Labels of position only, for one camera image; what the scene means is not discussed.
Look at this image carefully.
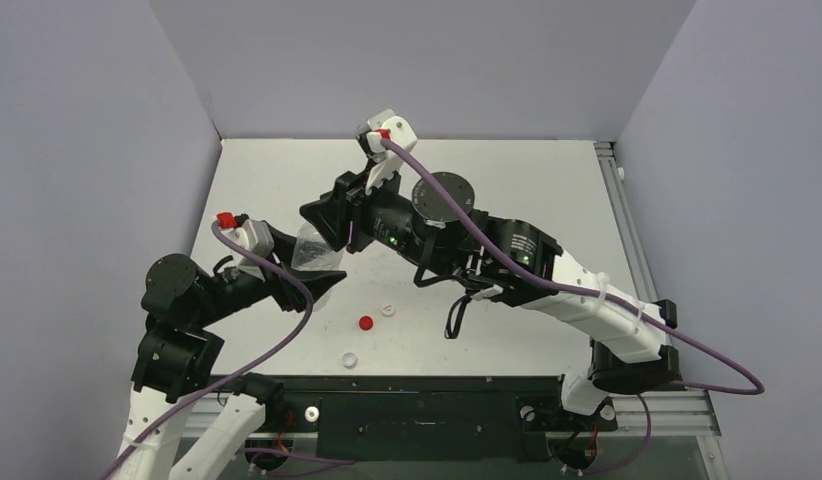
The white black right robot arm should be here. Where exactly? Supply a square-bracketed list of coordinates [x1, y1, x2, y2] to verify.
[300, 172, 681, 427]

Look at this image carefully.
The blue white bottle cap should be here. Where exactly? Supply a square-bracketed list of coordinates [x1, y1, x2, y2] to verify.
[342, 352, 357, 369]

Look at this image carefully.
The red bottle cap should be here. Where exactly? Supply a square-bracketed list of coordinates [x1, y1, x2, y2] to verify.
[358, 315, 374, 331]

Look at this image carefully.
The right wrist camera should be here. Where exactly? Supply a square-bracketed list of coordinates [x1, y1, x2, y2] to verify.
[355, 108, 418, 196]

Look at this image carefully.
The clear unlabelled bottle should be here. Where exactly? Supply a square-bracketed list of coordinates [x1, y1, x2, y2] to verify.
[290, 221, 346, 311]

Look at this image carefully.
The aluminium rail frame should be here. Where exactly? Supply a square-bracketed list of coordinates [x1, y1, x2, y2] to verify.
[594, 141, 721, 437]

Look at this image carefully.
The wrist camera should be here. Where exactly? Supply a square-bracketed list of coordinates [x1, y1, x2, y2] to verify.
[355, 108, 418, 196]
[224, 219, 274, 281]

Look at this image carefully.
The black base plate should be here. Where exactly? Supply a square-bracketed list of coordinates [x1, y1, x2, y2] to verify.
[246, 376, 618, 462]

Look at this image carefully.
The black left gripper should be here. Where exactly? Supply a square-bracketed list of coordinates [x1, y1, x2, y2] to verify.
[195, 220, 346, 324]

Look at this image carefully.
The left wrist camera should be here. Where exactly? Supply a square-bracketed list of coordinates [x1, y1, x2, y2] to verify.
[224, 219, 274, 281]

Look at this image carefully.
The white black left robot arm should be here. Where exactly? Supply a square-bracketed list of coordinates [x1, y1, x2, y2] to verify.
[102, 213, 346, 479]

